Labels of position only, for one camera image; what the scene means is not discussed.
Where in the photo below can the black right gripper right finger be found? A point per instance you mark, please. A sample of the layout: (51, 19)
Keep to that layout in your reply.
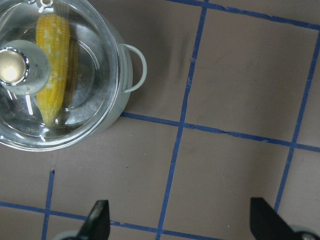
(266, 224)

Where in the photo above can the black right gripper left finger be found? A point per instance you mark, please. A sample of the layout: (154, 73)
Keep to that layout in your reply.
(97, 224)

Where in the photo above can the glass pot lid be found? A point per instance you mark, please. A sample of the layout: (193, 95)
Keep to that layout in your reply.
(87, 87)

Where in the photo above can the yellow corn cob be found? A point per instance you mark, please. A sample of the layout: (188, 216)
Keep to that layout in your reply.
(53, 36)

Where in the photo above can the pale green electric pot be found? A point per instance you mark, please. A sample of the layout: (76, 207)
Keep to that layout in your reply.
(125, 75)

